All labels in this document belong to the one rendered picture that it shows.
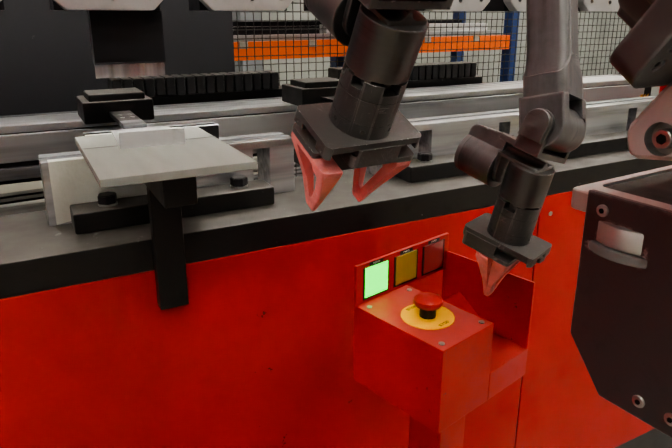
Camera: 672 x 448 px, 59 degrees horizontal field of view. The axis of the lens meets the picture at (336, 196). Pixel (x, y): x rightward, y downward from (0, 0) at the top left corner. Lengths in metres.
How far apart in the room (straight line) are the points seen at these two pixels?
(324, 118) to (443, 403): 0.42
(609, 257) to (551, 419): 1.10
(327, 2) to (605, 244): 0.29
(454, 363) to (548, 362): 0.67
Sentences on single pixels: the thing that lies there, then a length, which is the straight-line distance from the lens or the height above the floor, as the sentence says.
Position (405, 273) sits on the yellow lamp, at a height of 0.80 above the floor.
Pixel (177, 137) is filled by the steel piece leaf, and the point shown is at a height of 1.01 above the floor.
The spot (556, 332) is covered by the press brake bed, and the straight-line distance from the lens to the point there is 1.42.
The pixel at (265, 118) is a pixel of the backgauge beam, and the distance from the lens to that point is 1.27.
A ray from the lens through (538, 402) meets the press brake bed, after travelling 1.48.
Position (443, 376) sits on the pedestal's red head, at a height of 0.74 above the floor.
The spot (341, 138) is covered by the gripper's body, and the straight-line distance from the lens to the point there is 0.52.
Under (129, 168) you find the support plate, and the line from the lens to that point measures 0.73.
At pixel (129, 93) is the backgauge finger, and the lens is 1.15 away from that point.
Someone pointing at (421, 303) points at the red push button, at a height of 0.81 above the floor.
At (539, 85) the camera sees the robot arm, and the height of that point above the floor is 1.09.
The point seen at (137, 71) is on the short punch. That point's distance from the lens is 0.96.
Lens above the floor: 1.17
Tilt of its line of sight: 17 degrees down
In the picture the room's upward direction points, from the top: straight up
